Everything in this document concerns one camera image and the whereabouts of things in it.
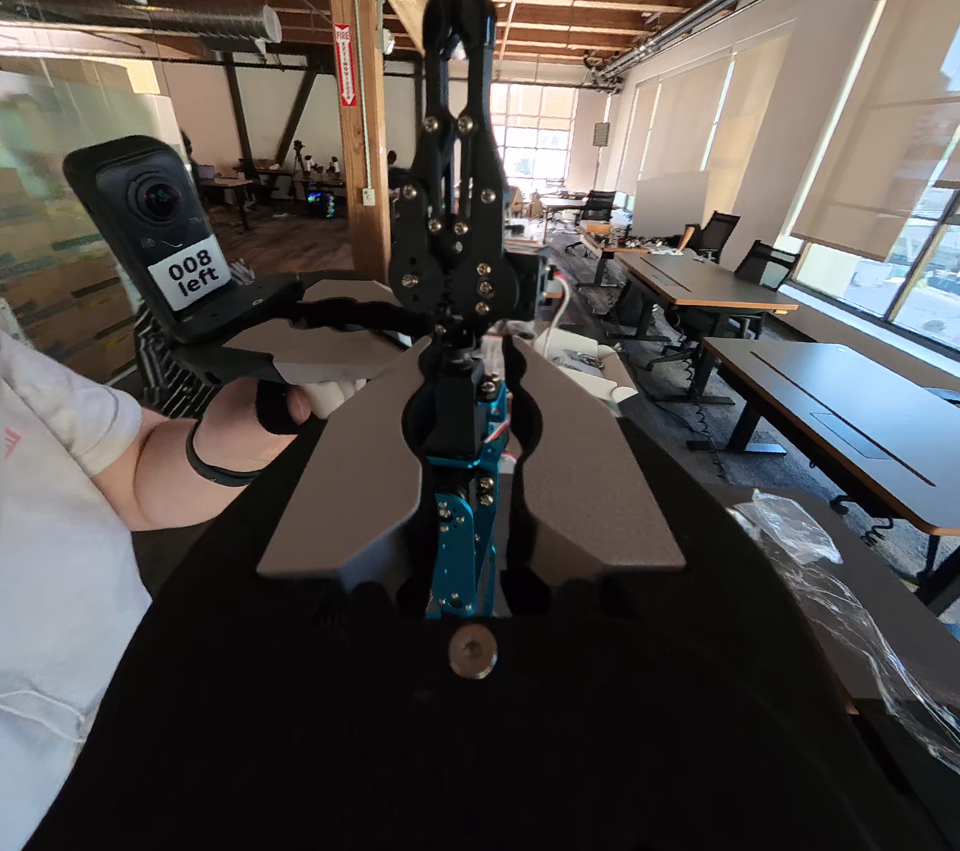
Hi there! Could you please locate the small wooden table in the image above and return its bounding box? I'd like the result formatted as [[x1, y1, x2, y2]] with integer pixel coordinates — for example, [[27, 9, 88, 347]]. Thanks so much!
[[196, 174, 258, 231]]

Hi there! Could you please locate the person's left forearm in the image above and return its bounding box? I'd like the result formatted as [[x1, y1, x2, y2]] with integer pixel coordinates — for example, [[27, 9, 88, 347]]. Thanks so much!
[[96, 407, 226, 533]]

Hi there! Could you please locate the blue black toy robot arm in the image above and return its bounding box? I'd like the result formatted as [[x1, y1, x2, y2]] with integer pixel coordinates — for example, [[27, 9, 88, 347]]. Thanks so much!
[[388, 0, 573, 621]]

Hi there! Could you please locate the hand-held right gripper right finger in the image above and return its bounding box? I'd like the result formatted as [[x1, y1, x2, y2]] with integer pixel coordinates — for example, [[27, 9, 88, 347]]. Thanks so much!
[[501, 333, 687, 618]]

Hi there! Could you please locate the wooden post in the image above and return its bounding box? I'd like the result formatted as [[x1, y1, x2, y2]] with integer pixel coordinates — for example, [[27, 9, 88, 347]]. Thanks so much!
[[322, 0, 393, 284]]

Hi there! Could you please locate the clear plastic bag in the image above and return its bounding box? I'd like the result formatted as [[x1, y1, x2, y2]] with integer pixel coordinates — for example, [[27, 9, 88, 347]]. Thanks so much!
[[731, 489, 960, 776]]

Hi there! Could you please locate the silver ventilation duct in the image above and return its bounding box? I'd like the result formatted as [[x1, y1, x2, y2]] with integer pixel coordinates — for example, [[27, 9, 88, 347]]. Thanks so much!
[[0, 0, 284, 53]]

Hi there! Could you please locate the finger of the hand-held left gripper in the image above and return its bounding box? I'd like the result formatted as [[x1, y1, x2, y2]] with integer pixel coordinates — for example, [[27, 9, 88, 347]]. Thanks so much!
[[225, 309, 434, 383], [298, 270, 425, 327]]

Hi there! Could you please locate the person's left hand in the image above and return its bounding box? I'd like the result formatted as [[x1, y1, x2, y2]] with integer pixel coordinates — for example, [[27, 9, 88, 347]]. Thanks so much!
[[196, 384, 325, 477]]

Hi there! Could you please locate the white servo cable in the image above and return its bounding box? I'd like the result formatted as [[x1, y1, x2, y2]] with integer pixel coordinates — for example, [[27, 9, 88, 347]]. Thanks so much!
[[536, 272, 573, 359]]

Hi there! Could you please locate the person's white shirt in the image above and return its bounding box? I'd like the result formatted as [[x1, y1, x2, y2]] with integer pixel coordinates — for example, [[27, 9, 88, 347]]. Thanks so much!
[[0, 328, 155, 851]]

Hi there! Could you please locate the gridded glass window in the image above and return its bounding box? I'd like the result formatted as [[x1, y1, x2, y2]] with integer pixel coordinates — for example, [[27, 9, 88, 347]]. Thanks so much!
[[491, 83, 580, 194]]

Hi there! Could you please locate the red white wall sign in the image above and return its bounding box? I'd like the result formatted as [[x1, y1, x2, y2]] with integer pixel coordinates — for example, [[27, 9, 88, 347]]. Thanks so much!
[[333, 24, 358, 108]]

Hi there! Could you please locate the beige roller shade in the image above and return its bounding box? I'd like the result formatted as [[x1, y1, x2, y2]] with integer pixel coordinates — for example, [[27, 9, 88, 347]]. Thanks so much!
[[639, 57, 735, 186], [789, 0, 960, 265], [703, 33, 795, 196], [613, 82, 663, 196]]

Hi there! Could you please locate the large glass window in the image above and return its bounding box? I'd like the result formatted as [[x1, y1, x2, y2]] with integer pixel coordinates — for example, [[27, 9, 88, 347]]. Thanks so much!
[[787, 138, 960, 351]]

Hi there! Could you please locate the white packaging piece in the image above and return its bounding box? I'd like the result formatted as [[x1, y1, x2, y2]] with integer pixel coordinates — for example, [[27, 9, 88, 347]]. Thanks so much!
[[558, 348, 640, 419]]

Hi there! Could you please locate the white partition board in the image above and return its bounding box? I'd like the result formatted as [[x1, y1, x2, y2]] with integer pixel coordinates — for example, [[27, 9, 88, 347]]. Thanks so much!
[[633, 170, 712, 239]]

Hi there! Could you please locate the black wristband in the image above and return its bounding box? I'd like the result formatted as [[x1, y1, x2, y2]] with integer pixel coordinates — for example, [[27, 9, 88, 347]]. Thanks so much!
[[185, 418, 262, 489]]

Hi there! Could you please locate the black office chair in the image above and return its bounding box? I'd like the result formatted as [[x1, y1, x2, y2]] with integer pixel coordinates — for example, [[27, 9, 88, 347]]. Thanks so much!
[[581, 189, 639, 227], [681, 211, 742, 265], [733, 239, 801, 342]]

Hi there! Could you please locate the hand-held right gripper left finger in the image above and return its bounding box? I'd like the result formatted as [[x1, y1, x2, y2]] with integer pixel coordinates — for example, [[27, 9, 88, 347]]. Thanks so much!
[[257, 335, 440, 616]]

